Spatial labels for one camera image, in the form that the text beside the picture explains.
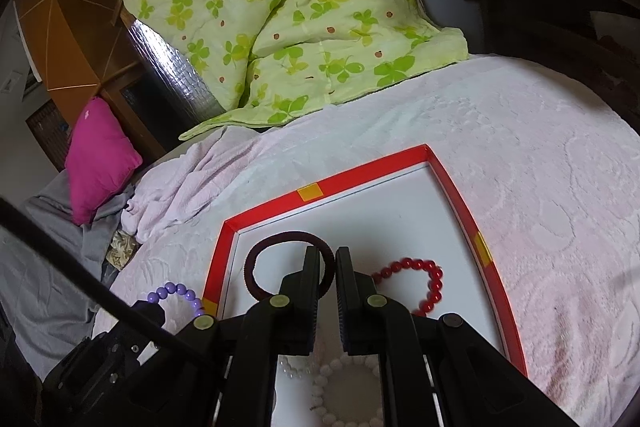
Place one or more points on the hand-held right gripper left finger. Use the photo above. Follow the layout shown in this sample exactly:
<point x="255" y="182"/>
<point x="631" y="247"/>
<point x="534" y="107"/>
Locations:
<point x="314" y="307"/>

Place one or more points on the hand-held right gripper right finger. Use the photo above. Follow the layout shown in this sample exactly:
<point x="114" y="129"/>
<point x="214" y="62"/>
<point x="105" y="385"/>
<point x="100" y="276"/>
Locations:
<point x="342" y="307"/>

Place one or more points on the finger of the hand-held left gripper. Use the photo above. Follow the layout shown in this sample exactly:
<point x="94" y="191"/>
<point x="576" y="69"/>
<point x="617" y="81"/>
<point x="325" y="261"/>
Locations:
<point x="147" y="314"/>

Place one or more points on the red cardboard box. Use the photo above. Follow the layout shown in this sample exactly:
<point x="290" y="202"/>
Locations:
<point x="400" y="207"/>

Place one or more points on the leaf patterned cloth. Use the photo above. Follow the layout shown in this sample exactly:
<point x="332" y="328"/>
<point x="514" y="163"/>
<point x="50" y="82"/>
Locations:
<point x="121" y="249"/>

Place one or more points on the grey cloth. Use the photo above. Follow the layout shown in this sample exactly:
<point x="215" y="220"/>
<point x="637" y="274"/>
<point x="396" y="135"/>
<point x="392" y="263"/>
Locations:
<point x="45" y="287"/>

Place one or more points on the magenta pillow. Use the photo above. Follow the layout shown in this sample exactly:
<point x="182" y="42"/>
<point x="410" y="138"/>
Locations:
<point x="100" y="157"/>

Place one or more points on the pale pink blanket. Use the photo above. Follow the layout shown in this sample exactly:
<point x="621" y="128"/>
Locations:
<point x="525" y="157"/>

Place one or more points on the silver foil mat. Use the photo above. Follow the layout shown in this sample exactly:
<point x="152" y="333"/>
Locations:
<point x="175" y="77"/>

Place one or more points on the orange wooden cabinet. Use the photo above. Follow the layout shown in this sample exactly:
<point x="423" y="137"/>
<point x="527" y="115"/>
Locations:
<point x="70" y="32"/>

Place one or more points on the green clover print quilt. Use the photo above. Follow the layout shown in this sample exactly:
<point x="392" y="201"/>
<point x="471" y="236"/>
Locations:
<point x="300" y="7"/>

